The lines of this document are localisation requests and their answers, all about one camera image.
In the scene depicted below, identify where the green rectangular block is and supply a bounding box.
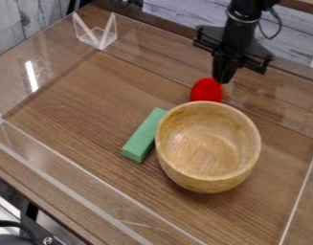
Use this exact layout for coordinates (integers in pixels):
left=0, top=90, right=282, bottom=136
left=122, top=107, right=167, bottom=163

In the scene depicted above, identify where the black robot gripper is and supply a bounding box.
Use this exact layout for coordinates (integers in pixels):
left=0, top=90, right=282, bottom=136
left=193, top=26, right=273, bottom=84

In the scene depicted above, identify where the light wooden bowl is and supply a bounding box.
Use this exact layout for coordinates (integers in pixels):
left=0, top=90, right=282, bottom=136
left=155, top=101, right=262, bottom=193

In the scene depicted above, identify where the black table leg frame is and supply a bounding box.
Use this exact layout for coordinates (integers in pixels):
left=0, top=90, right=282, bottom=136
left=20, top=202, right=65, bottom=245

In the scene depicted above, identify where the black cable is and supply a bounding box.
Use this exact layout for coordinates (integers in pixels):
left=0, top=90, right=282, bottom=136
left=0, top=219, right=28, bottom=245

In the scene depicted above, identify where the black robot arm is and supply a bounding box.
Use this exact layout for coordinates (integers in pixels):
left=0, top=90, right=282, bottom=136
left=193, top=0, right=282, bottom=84

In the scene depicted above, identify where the clear acrylic corner bracket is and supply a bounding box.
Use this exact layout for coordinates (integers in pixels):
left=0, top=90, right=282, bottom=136
left=71, top=12, right=118, bottom=50

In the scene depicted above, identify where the red plush strawberry toy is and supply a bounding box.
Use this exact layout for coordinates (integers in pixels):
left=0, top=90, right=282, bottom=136
left=190, top=78, right=222, bottom=102

